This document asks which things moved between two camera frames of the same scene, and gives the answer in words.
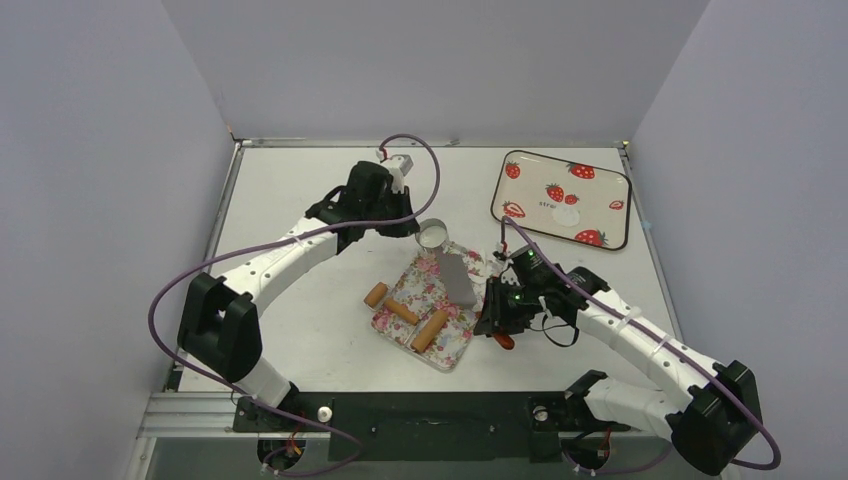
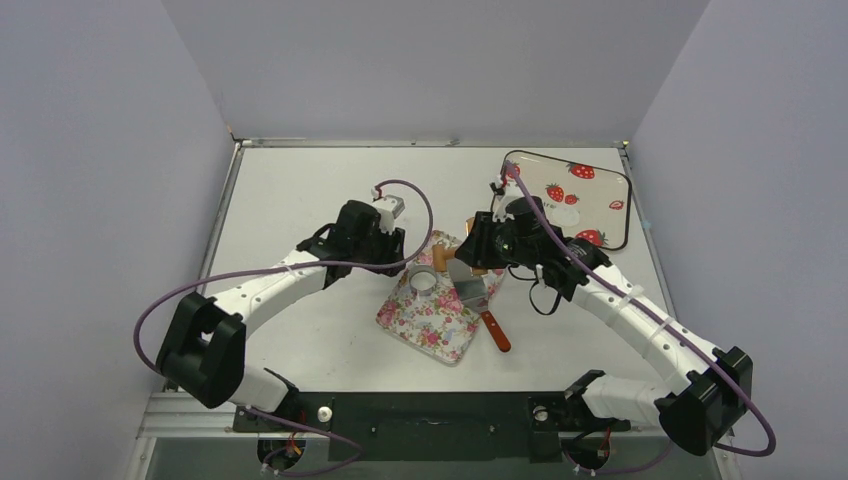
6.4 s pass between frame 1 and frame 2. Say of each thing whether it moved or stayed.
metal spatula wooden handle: moved
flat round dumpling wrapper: stayed
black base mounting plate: stayed
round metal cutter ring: moved
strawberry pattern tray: stayed
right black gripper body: moved
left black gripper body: moved
